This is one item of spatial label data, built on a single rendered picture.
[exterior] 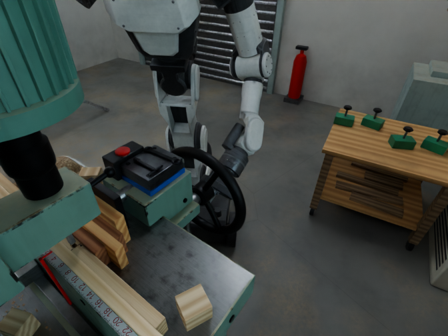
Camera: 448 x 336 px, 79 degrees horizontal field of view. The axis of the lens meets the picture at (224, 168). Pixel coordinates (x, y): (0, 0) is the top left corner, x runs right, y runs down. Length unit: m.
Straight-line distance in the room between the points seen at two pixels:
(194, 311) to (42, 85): 0.34
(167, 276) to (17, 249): 0.22
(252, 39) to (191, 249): 0.66
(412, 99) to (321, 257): 1.29
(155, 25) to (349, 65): 2.60
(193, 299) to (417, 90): 2.12
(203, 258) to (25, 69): 0.39
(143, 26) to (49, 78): 0.62
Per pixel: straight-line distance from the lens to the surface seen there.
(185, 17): 0.88
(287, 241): 1.73
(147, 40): 0.97
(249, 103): 0.96
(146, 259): 0.55
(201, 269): 0.52
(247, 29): 0.92
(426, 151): 1.83
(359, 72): 3.28
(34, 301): 0.70
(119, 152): 0.59
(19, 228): 0.44
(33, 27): 0.32
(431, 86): 2.34
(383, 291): 1.74
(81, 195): 0.46
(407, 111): 2.39
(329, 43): 3.27
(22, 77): 0.32
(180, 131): 1.30
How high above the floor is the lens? 1.34
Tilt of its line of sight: 38 degrees down
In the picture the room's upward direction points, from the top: 1 degrees clockwise
